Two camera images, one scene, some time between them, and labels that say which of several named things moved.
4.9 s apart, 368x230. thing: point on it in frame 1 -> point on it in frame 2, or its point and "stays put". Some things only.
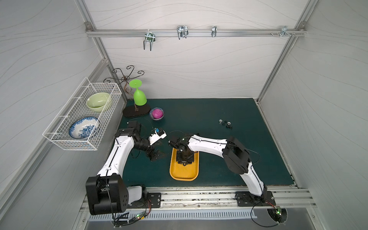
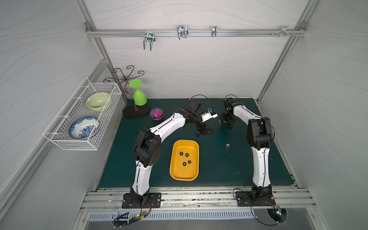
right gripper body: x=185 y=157 -> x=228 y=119
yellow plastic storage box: x=189 y=172 stays put
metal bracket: x=213 y=31 stays put
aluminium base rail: x=219 y=198 stays put
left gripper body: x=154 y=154 -> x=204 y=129
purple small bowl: x=156 y=113 stays put
